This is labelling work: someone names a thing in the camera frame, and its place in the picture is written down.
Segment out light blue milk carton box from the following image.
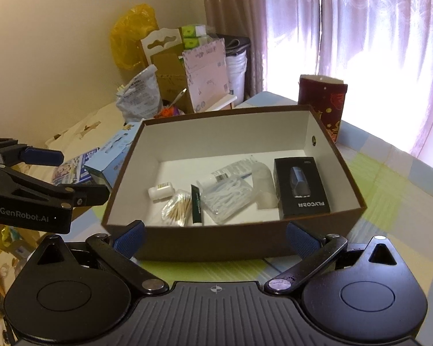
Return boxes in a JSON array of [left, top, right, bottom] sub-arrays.
[[83, 122, 141, 190]]

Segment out white pill bottle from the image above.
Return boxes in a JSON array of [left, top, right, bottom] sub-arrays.
[[148, 182, 175, 202]]

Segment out cotton swab packet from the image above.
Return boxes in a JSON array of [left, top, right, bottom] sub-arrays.
[[161, 190, 191, 227]]

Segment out yellow plastic bag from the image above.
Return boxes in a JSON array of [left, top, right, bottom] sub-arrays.
[[109, 3, 158, 71]]

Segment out checkered tablecloth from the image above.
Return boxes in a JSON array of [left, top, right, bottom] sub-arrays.
[[62, 103, 433, 345]]

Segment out clear plastic cup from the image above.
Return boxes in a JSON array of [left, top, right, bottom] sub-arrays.
[[252, 163, 278, 209]]

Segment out purple sheer curtain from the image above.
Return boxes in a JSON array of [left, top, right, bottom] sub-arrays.
[[204, 0, 433, 167]]

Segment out black shaver box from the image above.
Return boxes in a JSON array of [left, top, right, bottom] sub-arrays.
[[274, 157, 330, 219]]

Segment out pink paper envelope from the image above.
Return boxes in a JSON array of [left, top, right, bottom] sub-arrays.
[[183, 38, 229, 112]]

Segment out brown cardboard box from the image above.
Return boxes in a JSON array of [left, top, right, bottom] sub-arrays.
[[102, 106, 366, 261]]

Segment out grey printed plastic bag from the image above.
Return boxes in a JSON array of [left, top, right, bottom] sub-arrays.
[[116, 65, 163, 123]]

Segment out brown cardboard carton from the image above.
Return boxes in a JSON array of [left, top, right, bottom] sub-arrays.
[[141, 28, 194, 114]]

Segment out blue white tube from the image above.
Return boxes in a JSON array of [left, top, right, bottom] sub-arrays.
[[196, 156, 257, 190]]

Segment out blue printed box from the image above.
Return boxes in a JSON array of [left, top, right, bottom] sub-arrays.
[[51, 148, 99, 185]]

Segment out white plastic bucket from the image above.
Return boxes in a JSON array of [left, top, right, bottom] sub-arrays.
[[216, 34, 251, 106]]

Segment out dark red gift bag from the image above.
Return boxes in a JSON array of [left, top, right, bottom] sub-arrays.
[[298, 74, 348, 142]]

